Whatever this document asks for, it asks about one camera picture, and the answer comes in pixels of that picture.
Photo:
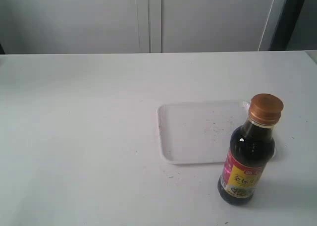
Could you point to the dark soy sauce bottle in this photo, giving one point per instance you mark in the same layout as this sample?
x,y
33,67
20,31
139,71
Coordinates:
x,y
251,147

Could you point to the white plastic tray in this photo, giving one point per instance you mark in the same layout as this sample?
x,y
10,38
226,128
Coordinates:
x,y
199,133

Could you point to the white cabinet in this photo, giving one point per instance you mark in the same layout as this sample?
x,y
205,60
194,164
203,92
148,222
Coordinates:
x,y
137,26

